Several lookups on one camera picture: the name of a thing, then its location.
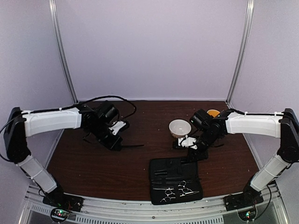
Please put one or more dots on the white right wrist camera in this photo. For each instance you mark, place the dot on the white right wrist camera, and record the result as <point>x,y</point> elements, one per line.
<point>185,142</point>

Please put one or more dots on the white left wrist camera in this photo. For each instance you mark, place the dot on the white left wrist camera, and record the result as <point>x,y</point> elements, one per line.
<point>119,126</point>

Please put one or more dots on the white ceramic bowl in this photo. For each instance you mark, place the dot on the white ceramic bowl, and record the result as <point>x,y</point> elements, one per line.
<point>179,128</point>

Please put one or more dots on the left aluminium frame post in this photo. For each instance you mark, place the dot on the left aluminium frame post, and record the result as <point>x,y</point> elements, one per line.
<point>62,55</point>

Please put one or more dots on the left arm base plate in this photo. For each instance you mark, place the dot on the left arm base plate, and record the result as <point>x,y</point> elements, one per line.
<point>64,201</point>

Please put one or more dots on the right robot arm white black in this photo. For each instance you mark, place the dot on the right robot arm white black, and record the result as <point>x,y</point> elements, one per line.
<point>282,125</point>

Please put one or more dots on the aluminium frame post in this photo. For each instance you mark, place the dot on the aluminium frame post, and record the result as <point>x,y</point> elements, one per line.
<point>62,55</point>
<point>241,54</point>

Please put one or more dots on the silver thinning scissors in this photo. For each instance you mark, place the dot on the silver thinning scissors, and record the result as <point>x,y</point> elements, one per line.
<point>169,194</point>

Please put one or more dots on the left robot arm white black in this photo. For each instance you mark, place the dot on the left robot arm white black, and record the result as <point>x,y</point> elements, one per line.
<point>24,124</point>

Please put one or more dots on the front aluminium rail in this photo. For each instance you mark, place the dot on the front aluminium rail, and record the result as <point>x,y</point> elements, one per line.
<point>209,210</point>

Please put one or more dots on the black tool case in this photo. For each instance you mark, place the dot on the black tool case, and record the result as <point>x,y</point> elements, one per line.
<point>169,172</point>

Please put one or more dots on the white mug yellow inside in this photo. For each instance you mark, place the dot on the white mug yellow inside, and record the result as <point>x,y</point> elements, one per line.
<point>213,112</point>

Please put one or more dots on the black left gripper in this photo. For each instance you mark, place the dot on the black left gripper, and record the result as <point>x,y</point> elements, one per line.
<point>117,140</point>

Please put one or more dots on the right aluminium frame post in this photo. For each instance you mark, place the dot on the right aluminium frame post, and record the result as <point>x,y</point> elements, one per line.
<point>241,54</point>

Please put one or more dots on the silver straight hair scissors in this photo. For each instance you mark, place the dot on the silver straight hair scissors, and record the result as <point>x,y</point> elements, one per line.
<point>185,191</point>

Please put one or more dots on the black hair clip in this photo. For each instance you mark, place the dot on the black hair clip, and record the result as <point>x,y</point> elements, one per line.
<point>131,146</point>

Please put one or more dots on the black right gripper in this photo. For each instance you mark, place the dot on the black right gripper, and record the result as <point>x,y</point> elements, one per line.
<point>199,156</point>

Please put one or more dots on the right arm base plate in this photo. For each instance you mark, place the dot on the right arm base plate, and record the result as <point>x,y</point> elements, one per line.
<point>238,201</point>

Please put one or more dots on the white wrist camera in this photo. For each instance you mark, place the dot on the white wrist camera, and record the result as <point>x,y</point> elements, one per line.
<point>119,126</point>
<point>185,142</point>

